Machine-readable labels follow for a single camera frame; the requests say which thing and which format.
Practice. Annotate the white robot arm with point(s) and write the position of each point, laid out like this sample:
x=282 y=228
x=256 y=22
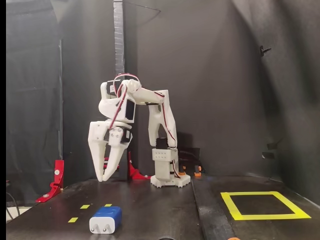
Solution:
x=147 y=96

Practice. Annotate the blue tape piece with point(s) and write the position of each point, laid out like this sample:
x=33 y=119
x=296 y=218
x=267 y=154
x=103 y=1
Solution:
x=209 y=178

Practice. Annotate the blue white charger block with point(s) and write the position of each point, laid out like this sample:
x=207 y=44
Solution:
x=105 y=220

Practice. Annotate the dark fabric sheet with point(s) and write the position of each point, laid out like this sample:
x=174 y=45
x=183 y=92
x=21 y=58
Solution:
x=32 y=100

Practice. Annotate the yellow tape square outline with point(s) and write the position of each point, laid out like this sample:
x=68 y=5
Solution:
x=265 y=217

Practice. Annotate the black backdrop cloth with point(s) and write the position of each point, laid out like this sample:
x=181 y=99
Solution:
x=212 y=75

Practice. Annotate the small yellow tape marker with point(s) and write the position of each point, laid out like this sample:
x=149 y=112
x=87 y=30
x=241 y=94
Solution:
x=73 y=220
x=108 y=205
x=85 y=207

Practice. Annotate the black foam post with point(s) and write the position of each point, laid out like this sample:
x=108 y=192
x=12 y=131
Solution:
x=118 y=37

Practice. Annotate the red screw clamp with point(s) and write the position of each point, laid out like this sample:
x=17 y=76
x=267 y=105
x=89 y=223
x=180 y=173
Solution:
x=136 y=173

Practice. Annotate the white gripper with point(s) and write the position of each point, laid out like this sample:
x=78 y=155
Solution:
x=98 y=133

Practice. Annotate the black flat strip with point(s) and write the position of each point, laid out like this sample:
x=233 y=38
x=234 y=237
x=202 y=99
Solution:
x=212 y=217

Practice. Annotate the red angled bracket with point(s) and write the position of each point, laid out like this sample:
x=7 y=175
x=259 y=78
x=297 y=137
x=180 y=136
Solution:
x=58 y=166

